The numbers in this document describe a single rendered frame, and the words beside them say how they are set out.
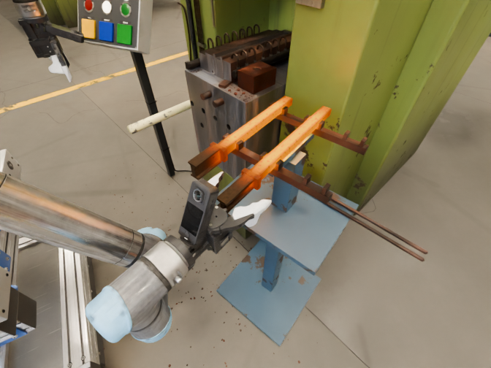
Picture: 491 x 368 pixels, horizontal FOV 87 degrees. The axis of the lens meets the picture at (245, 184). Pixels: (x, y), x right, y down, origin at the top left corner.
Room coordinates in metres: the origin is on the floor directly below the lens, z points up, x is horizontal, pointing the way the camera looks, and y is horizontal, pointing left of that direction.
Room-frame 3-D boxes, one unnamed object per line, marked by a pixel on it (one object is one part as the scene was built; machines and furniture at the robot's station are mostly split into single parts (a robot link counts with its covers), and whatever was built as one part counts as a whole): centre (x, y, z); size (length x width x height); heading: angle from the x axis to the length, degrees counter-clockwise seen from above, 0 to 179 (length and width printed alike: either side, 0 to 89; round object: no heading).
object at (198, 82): (1.15, -0.07, 0.69); 0.56 x 0.38 x 0.45; 133
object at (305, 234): (0.54, -0.13, 0.70); 0.40 x 0.30 x 0.02; 51
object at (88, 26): (1.31, 0.71, 1.01); 0.07 x 0.05 x 0.07; 68
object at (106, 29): (1.27, 0.61, 1.01); 0.07 x 0.05 x 0.07; 68
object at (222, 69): (1.18, -0.03, 0.96); 0.42 x 0.20 x 0.09; 133
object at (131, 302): (0.15, 0.19, 0.95); 0.11 x 0.08 x 0.09; 141
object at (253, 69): (0.95, -0.04, 0.95); 0.12 x 0.09 x 0.07; 133
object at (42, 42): (0.99, 0.71, 1.07); 0.09 x 0.08 x 0.12; 118
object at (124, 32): (1.23, 0.52, 1.01); 0.07 x 0.05 x 0.07; 68
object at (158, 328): (0.17, 0.19, 0.85); 0.11 x 0.08 x 0.11; 12
